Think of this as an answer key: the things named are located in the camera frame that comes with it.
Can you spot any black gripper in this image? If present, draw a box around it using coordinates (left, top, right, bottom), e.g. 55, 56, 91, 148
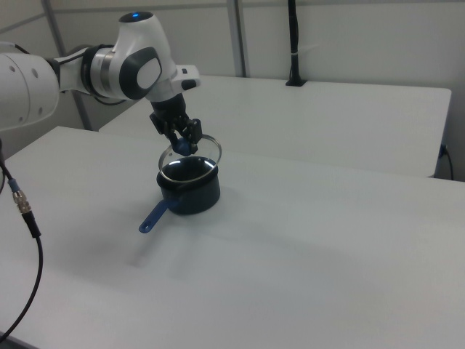
148, 92, 203, 154

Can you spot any glass lid with blue knob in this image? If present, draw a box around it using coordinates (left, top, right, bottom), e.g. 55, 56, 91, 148
158, 133, 224, 183

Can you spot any white side table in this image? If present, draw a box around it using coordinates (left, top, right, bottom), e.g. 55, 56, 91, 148
97, 73, 453, 180

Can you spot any black pole with clamp base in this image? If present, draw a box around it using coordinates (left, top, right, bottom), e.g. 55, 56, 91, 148
284, 0, 308, 87

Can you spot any dark saucepan with blue handle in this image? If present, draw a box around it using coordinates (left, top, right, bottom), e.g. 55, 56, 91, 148
137, 156, 222, 235

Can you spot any grey partition post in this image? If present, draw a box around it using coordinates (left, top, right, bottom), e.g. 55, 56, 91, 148
227, 0, 248, 78

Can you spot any black cable with metal connector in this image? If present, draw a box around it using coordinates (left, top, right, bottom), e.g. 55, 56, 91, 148
0, 137, 45, 343

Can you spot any black cable with blue plug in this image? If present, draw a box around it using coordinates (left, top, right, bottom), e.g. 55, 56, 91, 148
437, 143, 456, 180

